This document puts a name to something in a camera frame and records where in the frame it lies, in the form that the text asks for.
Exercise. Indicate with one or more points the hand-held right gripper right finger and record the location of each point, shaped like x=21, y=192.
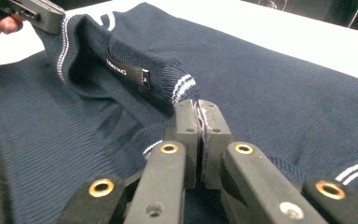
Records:
x=216, y=137

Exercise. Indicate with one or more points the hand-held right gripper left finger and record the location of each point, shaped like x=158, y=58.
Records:
x=187, y=133

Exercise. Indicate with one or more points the dark navy knit vest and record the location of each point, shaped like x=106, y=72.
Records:
x=261, y=109

